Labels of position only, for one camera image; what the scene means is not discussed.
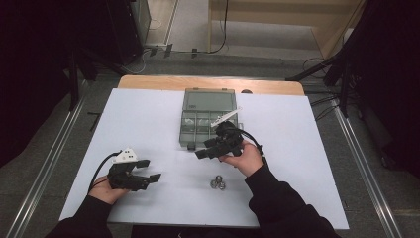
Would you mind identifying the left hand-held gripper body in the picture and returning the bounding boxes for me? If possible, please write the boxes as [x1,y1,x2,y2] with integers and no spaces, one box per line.
[107,147,153,192]

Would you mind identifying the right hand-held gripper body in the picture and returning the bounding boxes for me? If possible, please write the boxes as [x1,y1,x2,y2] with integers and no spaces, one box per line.
[207,108,246,159]

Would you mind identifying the grey clear plastic organizer box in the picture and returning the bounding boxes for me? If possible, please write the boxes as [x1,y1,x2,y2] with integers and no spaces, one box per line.
[178,87,246,152]

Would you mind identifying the person's left hand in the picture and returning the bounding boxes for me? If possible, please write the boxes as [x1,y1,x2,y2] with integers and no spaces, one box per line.
[87,176,131,206]

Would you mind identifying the person's right hand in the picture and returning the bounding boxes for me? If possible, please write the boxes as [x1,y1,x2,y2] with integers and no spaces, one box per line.
[218,139,265,178]

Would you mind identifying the white table board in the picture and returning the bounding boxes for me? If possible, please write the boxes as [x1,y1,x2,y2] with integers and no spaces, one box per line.
[58,87,350,230]

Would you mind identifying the wooden table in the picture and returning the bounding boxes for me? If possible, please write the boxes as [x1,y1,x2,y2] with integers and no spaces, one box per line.
[117,74,305,97]

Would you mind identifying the black stand leg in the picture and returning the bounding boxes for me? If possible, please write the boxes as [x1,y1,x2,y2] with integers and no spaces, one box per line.
[285,56,341,82]
[67,49,80,112]

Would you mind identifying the dark metal cabinet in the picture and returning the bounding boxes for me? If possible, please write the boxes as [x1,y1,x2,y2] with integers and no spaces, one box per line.
[105,0,153,65]

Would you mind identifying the light wooden furniture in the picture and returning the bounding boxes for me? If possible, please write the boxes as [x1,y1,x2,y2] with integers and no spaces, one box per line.
[207,0,368,59]

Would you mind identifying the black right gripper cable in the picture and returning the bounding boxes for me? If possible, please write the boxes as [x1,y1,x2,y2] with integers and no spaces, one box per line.
[231,127,269,168]

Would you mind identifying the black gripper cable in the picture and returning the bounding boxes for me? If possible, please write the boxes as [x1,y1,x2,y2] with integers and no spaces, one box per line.
[87,150,122,195]
[231,127,269,168]

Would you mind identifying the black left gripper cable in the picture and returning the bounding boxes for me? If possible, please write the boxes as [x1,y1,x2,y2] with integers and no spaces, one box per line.
[87,150,122,195]

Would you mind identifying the metal floor rail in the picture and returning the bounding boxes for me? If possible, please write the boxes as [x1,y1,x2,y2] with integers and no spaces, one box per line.
[331,98,402,238]
[6,95,88,238]

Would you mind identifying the white floor cable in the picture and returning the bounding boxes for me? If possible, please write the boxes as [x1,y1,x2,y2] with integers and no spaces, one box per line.
[122,49,148,75]

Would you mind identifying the black floor cables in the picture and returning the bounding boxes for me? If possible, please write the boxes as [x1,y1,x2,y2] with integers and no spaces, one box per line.
[310,88,343,122]

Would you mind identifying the black hanging cable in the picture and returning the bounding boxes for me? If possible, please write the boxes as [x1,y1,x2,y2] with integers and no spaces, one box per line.
[211,0,230,55]

